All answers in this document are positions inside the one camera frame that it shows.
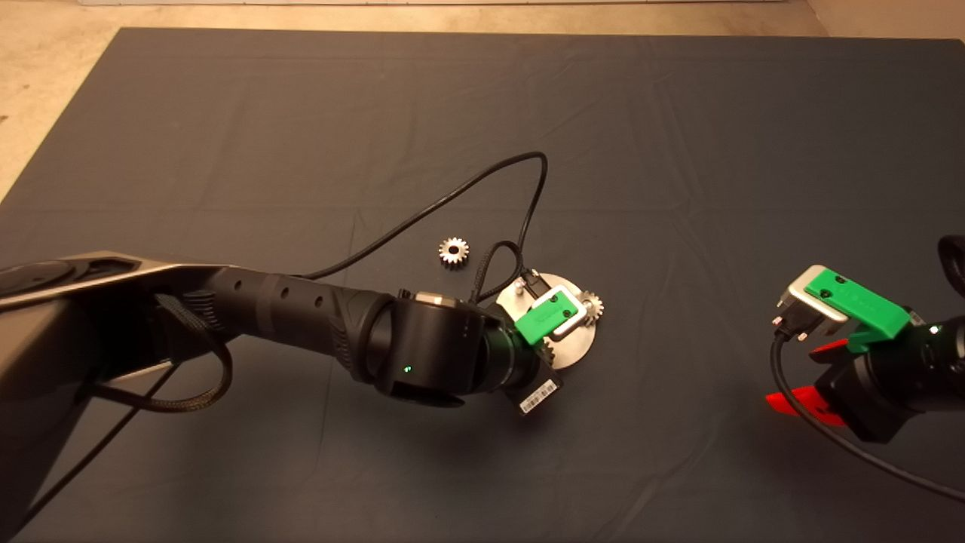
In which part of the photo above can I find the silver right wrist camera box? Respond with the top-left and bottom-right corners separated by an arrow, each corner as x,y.
777,264 -> 849,333

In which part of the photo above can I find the thick black braided cable loop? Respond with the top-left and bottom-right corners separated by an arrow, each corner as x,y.
90,294 -> 234,414

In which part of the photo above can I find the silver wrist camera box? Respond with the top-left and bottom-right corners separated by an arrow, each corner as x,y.
777,264 -> 849,333
528,285 -> 589,336

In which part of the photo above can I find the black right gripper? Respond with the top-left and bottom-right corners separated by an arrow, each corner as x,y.
765,317 -> 943,444

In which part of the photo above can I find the round metal carrier plate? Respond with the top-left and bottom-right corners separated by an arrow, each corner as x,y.
494,273 -> 598,370

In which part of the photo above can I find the braided black left gripper cable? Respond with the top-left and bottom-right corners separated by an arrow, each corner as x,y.
471,240 -> 551,302

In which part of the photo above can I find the braided black right gripper cable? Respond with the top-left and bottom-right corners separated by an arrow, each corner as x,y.
937,234 -> 965,299

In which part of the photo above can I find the green left camera mount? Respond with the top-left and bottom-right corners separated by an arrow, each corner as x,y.
515,293 -> 580,346

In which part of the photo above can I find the green right camera mount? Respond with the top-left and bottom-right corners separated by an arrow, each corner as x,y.
803,271 -> 911,354

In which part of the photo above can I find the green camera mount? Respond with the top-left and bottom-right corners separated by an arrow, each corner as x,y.
803,271 -> 911,354
515,293 -> 580,346

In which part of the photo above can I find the dark grey table cloth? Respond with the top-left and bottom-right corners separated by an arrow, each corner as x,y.
0,27 -> 965,543

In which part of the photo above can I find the braided black gripper cable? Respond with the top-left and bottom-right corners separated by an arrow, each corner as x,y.
937,234 -> 965,299
471,240 -> 551,302

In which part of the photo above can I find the smooth black right camera cable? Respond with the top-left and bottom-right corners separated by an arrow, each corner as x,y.
769,313 -> 965,502

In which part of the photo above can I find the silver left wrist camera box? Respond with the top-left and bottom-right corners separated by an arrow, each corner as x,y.
528,285 -> 589,336

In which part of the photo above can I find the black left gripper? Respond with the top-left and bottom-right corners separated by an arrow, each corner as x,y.
498,339 -> 562,417

